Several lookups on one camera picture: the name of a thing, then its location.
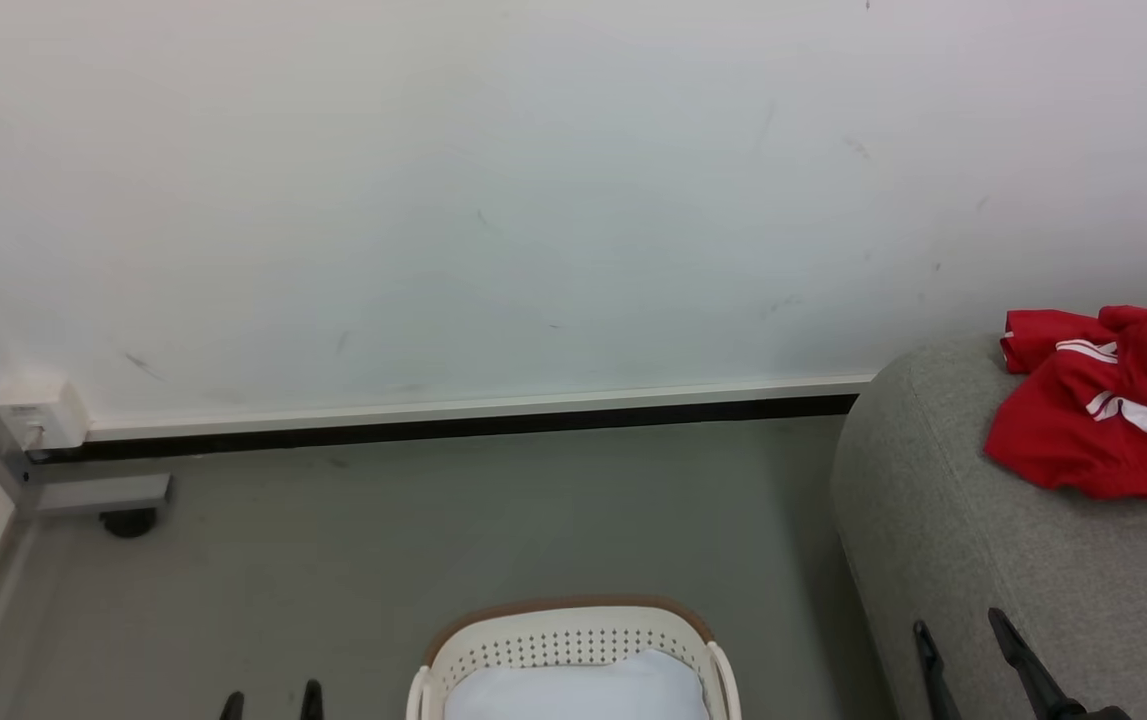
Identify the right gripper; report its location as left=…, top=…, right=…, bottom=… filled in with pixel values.
left=912, top=606, right=1136, bottom=720

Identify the red garment with white stripes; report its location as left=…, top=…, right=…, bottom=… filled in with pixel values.
left=983, top=293, right=1147, bottom=506

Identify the white perforated laundry basket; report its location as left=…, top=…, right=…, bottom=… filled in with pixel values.
left=406, top=596, right=743, bottom=720

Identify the pale blue clothing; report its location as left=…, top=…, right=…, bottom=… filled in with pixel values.
left=443, top=649, right=713, bottom=720

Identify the grey fabric sofa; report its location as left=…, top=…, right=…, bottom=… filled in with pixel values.
left=830, top=333, right=1147, bottom=720

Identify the black caster wheel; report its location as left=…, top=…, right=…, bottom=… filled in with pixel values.
left=98, top=507, right=160, bottom=540

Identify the white and black baseboard strip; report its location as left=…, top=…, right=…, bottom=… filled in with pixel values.
left=26, top=373, right=879, bottom=464

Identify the white wall socket box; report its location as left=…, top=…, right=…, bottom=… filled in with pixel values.
left=0, top=373, right=91, bottom=452

